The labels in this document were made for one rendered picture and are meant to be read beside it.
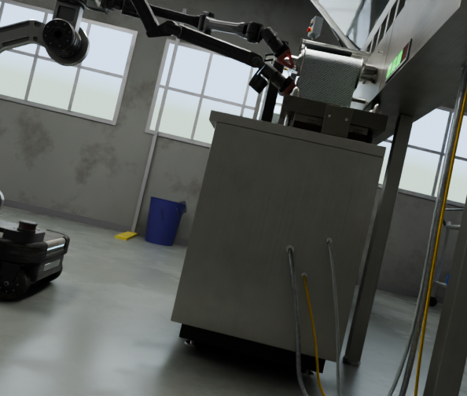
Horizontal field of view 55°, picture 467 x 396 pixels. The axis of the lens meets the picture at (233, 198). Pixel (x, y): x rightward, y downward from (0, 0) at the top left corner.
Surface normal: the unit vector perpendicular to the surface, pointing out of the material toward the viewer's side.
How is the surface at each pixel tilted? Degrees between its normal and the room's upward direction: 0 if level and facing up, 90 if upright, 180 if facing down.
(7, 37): 90
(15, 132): 90
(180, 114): 90
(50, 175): 90
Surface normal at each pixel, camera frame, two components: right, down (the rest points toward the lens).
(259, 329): -0.07, -0.04
